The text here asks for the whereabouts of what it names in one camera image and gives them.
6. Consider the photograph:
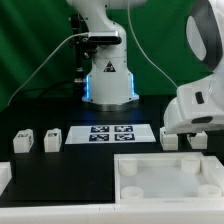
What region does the white square tabletop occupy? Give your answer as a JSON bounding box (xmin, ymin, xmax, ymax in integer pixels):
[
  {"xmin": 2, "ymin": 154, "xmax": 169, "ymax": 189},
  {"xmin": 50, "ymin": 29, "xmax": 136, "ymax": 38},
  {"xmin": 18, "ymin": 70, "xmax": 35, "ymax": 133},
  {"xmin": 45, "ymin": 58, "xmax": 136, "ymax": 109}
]
[{"xmin": 114, "ymin": 152, "xmax": 224, "ymax": 204}]

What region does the black cable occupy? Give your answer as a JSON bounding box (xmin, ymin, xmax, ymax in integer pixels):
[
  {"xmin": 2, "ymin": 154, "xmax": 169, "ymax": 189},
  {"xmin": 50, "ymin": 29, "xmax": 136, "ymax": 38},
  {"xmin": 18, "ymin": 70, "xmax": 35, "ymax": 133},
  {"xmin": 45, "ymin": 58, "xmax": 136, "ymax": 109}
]
[{"xmin": 19, "ymin": 79, "xmax": 84, "ymax": 99}]

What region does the white cable right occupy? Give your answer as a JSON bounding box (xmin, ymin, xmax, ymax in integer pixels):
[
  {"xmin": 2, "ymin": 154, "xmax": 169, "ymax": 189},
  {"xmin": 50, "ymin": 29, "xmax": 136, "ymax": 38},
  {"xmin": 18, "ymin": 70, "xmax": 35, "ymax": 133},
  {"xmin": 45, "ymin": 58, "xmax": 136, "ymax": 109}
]
[{"xmin": 127, "ymin": 0, "xmax": 179, "ymax": 90}]

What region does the white cable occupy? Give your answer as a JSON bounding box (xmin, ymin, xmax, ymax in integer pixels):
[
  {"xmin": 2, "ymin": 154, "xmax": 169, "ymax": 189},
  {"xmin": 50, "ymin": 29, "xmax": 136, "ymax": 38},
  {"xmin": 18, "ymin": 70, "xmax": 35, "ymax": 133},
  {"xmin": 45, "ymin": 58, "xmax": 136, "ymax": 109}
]
[
  {"xmin": 7, "ymin": 32, "xmax": 89, "ymax": 106},
  {"xmin": 127, "ymin": 0, "xmax": 179, "ymax": 90}
]

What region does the black camera stand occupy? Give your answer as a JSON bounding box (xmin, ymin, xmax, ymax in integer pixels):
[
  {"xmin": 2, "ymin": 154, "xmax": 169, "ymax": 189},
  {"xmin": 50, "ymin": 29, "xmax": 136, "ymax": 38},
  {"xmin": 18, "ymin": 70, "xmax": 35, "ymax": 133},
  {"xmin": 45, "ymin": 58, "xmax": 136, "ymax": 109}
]
[{"xmin": 69, "ymin": 14, "xmax": 96, "ymax": 86}]

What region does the white obstacle fence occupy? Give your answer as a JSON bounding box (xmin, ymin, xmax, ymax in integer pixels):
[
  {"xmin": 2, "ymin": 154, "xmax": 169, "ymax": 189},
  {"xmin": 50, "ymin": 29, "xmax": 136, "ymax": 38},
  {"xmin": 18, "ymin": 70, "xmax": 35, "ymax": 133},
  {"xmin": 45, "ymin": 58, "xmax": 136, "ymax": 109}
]
[{"xmin": 0, "ymin": 155, "xmax": 224, "ymax": 224}]

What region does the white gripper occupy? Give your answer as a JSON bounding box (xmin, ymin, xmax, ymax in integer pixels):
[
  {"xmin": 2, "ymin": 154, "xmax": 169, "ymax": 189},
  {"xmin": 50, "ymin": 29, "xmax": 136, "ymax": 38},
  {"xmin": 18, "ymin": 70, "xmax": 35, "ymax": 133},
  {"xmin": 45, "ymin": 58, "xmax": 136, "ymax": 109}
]
[{"xmin": 164, "ymin": 75, "xmax": 224, "ymax": 134}]

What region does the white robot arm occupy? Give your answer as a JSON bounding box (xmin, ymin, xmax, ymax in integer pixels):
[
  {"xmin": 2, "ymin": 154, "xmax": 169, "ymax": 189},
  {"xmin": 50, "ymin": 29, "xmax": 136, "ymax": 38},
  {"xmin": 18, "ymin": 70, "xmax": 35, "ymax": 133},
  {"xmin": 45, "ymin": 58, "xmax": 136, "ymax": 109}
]
[{"xmin": 66, "ymin": 0, "xmax": 224, "ymax": 134}]

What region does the white marker sheet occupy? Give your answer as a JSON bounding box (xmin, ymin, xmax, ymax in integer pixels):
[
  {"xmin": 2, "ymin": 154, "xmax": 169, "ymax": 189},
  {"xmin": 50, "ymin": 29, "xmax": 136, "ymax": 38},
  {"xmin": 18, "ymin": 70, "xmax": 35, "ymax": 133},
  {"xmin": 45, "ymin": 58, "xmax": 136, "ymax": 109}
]
[{"xmin": 65, "ymin": 124, "xmax": 155, "ymax": 145}]

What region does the white cable left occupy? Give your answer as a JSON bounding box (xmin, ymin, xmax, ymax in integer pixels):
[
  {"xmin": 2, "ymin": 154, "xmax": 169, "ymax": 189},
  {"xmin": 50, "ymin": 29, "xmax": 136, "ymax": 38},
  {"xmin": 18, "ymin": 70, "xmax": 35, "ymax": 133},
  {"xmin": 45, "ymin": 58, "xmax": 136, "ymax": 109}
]
[{"xmin": 7, "ymin": 32, "xmax": 89, "ymax": 106}]

